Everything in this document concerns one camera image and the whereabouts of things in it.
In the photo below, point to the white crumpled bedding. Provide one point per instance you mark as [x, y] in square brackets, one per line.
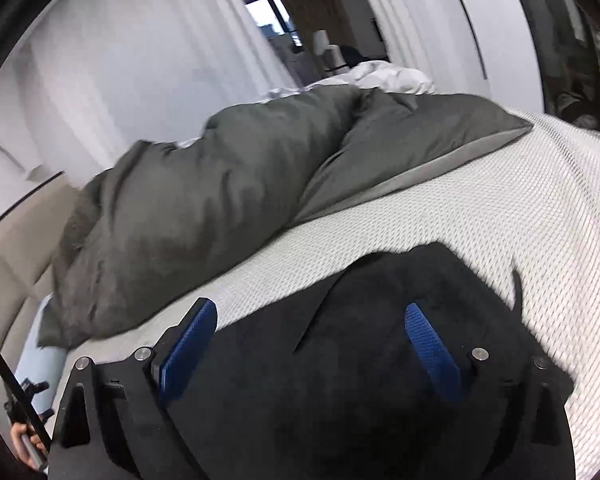
[390, 77]

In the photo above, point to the white curtain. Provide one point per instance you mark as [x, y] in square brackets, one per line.
[155, 60]

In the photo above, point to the white honeycomb bed cover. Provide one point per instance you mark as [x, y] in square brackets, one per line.
[480, 210]

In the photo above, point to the person's left hand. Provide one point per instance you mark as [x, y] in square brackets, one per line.
[17, 435]

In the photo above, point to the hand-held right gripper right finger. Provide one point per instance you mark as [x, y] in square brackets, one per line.
[432, 345]

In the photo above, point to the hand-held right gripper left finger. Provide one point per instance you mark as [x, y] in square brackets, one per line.
[190, 342]

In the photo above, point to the black pants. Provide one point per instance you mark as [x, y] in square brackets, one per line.
[355, 360]

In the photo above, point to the light blue pillow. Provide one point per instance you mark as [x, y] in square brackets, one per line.
[45, 360]

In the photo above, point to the white table lamp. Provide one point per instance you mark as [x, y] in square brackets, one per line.
[321, 42]

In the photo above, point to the beige headboard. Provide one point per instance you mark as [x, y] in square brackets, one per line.
[10, 270]

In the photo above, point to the window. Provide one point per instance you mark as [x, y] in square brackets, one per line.
[272, 17]

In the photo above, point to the grey duvet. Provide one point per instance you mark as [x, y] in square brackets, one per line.
[205, 200]

